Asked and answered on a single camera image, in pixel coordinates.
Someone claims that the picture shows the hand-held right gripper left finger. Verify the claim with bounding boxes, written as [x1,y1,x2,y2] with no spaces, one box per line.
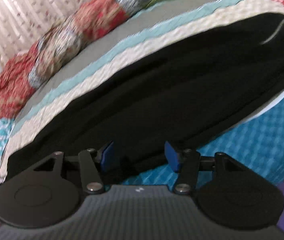
[32,141,115,195]

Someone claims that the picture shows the beige leaf print curtain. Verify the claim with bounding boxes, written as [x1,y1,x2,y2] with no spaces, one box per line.
[0,0,122,67]

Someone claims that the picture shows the red floral patchwork quilt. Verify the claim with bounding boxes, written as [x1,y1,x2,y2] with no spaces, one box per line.
[0,0,216,133]

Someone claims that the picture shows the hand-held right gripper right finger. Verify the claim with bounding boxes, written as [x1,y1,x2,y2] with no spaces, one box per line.
[164,141,249,195]

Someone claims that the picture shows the black pants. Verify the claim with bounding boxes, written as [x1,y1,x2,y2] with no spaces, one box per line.
[6,12,284,179]

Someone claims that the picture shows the patterned bedsheet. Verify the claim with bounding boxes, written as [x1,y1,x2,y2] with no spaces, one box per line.
[0,0,284,195]

